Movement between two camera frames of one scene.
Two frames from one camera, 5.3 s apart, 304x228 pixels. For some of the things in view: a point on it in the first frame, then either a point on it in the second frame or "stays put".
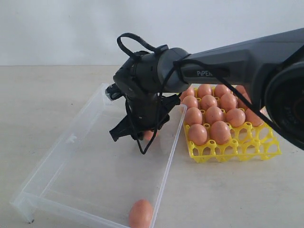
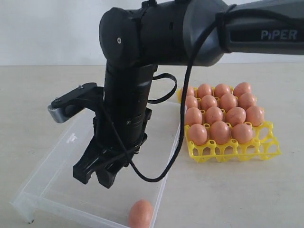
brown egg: (148, 134) to (242, 132)
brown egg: (207, 101) stays put
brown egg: (213, 114) stays put
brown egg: (189, 91) stays put
